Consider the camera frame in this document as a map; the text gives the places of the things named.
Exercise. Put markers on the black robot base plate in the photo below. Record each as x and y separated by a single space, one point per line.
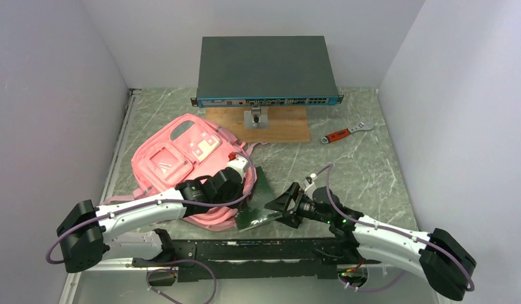
319 257

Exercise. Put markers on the pink school backpack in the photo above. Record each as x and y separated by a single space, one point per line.
187 148

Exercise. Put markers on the dark glossy book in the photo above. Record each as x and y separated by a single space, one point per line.
253 213

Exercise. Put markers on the dark grey network switch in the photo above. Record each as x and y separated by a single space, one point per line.
255 71

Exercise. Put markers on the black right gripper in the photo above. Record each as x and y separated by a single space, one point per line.
282 202

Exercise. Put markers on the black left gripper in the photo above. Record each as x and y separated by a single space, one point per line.
239 189

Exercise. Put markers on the grey metal switch stand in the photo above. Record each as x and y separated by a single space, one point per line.
256 118

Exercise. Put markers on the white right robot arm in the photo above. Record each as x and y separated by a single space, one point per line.
434 256

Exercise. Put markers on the brown wooden board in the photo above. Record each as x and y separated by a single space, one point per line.
287 124

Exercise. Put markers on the aluminium frame rail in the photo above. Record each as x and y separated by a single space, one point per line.
119 148

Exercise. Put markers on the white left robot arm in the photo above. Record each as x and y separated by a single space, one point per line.
90 234

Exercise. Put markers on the red handled adjustable wrench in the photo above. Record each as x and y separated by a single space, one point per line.
340 134

